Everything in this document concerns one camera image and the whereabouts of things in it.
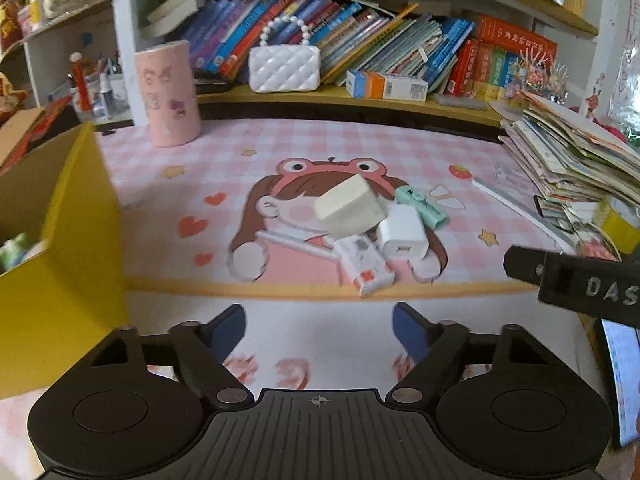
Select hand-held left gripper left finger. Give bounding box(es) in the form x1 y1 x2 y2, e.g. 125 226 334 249
92 304 253 411

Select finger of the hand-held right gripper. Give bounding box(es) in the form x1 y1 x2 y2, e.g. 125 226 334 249
503 244 547 289

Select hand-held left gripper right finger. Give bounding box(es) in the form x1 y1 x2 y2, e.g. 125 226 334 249
385 302 544 410

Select small white red box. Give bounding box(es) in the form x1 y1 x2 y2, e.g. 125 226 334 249
333 234 396 297

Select white charger plug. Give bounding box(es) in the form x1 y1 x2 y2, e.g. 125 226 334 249
375 203 430 263

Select mint green correction tape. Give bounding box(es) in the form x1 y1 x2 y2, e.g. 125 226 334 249
394 184 448 229

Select cream rectangular block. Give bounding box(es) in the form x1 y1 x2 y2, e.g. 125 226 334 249
313 173 386 239

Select yellow cardboard box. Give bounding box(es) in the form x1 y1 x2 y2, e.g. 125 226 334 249
0 121 130 402

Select white ruler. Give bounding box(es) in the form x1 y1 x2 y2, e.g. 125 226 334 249
472 177 577 254

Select smartphone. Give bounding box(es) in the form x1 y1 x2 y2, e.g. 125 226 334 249
599 317 640 449

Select stack of paper booklets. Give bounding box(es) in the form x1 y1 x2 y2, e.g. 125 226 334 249
499 89 640 257

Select pink printed tablecloth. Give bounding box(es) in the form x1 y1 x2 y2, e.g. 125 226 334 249
0 117 626 461

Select colourful crown ornament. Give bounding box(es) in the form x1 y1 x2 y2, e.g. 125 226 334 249
509 44 572 107

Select red dictionaries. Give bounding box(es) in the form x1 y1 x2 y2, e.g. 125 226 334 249
444 14 559 104

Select white orange blue carton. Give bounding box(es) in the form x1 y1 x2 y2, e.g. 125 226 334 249
345 69 430 102

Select wooden bookshelf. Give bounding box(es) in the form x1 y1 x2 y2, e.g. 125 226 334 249
112 0 617 129

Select pink cylindrical container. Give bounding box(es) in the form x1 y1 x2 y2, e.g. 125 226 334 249
133 39 202 149

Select white pen holder with pens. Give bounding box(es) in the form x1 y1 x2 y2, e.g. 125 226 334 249
66 52 132 122

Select flat brown cardboard piece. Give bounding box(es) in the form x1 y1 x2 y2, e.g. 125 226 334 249
0 94 74 172

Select row of colourful books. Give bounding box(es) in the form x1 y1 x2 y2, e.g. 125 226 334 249
180 0 476 92

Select lying thick books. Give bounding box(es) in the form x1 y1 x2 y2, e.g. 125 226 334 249
144 0 217 39

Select white side shelf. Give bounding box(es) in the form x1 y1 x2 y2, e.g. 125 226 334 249
0 0 123 126

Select white quilted pearl-handle handbag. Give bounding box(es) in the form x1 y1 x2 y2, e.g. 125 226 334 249
248 14 322 95

